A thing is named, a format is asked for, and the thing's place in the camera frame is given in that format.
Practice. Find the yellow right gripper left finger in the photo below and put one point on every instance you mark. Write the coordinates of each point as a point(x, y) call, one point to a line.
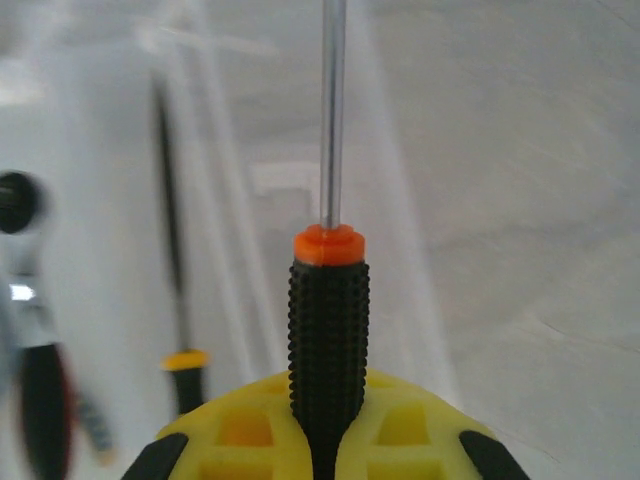
point(240, 440)

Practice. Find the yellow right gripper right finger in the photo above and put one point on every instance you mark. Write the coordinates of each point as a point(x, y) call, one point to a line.
point(410, 440)

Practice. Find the clear white plastic tool box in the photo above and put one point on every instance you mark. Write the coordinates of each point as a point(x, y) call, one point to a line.
point(100, 125)

